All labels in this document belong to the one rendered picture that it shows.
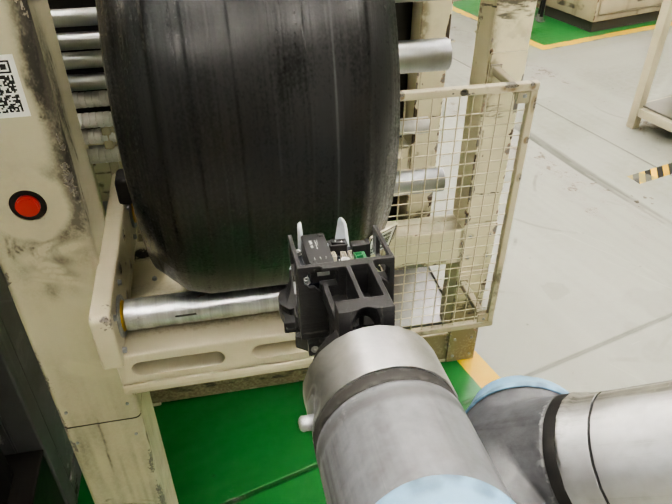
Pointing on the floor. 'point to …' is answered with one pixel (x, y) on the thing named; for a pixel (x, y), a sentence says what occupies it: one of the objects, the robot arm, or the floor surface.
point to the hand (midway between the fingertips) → (316, 255)
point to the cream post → (67, 270)
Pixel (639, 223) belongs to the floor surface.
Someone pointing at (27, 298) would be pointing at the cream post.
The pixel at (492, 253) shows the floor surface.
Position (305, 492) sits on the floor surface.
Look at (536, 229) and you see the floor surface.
